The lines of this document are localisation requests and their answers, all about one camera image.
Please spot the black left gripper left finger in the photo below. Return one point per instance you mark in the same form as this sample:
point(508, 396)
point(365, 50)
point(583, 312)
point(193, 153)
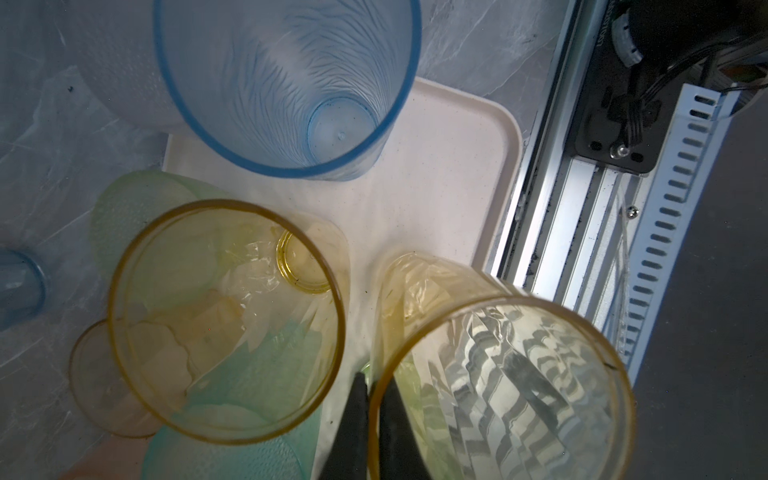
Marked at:
point(347, 459)

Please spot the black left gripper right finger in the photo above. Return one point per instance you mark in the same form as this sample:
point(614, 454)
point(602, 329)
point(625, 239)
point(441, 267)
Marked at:
point(399, 455)

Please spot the amber tall glass back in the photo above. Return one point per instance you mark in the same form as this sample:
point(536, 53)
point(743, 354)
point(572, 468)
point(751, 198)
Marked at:
point(497, 383)

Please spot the teal tall glass back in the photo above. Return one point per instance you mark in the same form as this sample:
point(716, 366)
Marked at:
point(171, 455)

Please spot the yellow tall glass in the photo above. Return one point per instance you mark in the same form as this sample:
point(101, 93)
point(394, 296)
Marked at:
point(227, 320)

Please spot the yellow short glass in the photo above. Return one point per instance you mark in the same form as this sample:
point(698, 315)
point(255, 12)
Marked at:
point(100, 391)

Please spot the green short glass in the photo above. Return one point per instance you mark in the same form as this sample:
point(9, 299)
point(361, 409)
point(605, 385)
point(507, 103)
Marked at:
point(132, 202)

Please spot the blue tall glass back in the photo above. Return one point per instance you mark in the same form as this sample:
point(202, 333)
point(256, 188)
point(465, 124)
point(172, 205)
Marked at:
point(290, 89)

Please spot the clear short glass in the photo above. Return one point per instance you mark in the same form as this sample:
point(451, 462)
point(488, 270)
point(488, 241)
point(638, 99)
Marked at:
point(113, 46)

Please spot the pink short glass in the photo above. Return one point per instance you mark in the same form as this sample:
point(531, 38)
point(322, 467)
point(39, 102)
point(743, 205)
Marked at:
point(115, 458)

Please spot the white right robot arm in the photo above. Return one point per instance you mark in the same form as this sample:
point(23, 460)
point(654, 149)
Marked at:
point(662, 32)

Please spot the cream rectangular tray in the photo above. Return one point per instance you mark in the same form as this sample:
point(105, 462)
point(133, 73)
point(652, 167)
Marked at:
point(441, 186)

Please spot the grey-blue tall glass back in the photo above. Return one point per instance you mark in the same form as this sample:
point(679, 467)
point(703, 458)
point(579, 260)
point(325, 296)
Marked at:
point(24, 288)

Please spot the aluminium front rail frame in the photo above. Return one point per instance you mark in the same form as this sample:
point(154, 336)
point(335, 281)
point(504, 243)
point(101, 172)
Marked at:
point(601, 241)

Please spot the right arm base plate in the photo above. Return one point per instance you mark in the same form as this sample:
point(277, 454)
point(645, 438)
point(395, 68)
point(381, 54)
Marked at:
point(622, 114)

